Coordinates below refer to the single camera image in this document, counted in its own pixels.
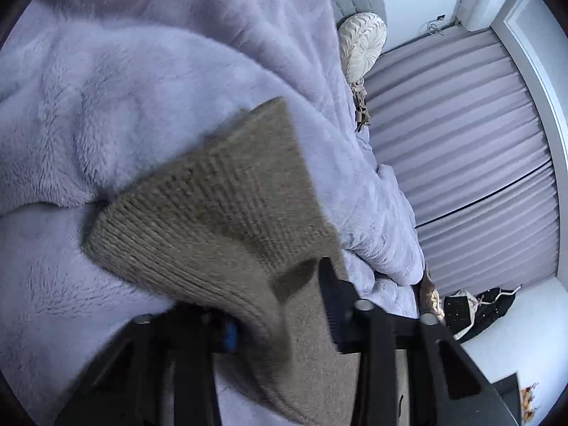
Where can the lavender fleece blanket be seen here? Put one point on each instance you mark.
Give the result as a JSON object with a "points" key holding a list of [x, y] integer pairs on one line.
{"points": [[133, 97]]}

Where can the lavender pleated curtain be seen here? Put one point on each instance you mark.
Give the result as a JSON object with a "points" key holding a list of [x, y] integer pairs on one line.
{"points": [[466, 142]]}

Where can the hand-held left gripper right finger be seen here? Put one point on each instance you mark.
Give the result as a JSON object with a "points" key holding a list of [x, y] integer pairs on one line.
{"points": [[329, 301]]}

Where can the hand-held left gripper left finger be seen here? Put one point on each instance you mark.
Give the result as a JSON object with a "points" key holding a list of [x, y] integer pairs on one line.
{"points": [[230, 335]]}

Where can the brown knit sweater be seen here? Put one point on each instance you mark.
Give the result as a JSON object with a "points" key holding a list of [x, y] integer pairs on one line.
{"points": [[213, 213]]}

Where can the white door frame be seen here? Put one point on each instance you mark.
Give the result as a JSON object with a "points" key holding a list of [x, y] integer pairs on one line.
{"points": [[537, 53]]}

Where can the black clothing pile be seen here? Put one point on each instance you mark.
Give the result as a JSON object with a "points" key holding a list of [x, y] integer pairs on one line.
{"points": [[492, 308]]}

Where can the white round pleated pillow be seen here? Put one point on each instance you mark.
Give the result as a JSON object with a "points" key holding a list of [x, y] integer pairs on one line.
{"points": [[361, 44]]}

